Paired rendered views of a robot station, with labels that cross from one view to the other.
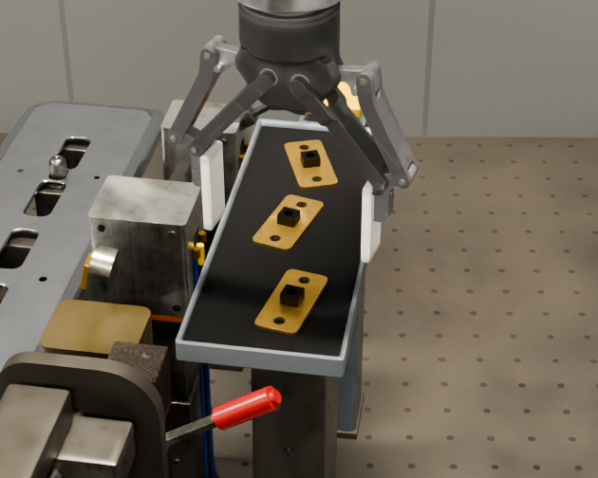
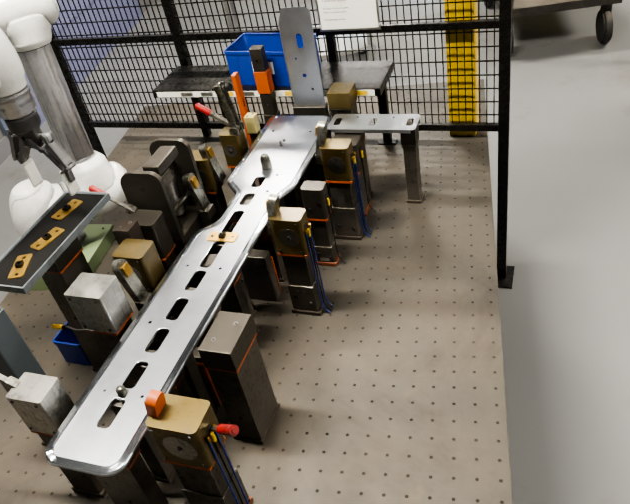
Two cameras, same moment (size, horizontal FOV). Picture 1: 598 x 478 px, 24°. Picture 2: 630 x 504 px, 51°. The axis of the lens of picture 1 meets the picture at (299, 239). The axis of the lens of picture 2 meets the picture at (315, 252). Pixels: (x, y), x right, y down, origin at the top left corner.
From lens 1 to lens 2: 2.41 m
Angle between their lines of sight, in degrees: 105
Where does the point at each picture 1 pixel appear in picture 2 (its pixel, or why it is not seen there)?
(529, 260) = not seen: outside the picture
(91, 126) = (91, 438)
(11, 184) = (149, 385)
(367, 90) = not seen: hidden behind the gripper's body
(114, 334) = (127, 245)
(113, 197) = (102, 286)
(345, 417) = not seen: hidden behind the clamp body
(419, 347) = not seen: outside the picture
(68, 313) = (140, 253)
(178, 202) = (77, 284)
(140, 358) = (122, 225)
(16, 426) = (158, 157)
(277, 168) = (33, 264)
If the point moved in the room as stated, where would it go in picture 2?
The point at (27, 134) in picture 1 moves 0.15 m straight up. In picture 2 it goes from (130, 431) to (102, 383)
